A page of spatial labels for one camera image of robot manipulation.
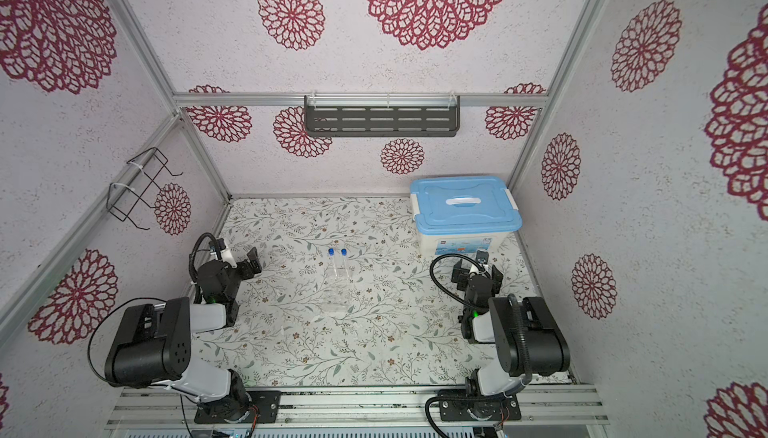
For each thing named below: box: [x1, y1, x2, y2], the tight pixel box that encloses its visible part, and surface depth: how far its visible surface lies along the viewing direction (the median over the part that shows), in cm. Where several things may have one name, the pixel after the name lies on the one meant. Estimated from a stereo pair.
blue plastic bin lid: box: [410, 175, 523, 235], surface depth 97 cm
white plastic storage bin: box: [410, 176, 522, 260], surface depth 97 cm
